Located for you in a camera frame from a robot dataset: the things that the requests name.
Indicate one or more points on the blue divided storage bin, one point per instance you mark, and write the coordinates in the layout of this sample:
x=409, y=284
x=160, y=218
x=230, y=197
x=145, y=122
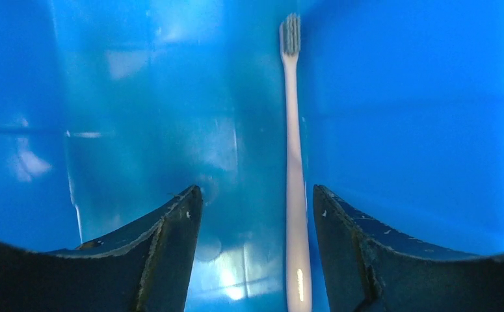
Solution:
x=108, y=109

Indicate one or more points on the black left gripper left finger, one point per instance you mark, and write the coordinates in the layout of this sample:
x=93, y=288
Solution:
x=143, y=266

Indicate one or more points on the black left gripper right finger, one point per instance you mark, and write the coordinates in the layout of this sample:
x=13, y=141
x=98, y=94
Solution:
x=370, y=266

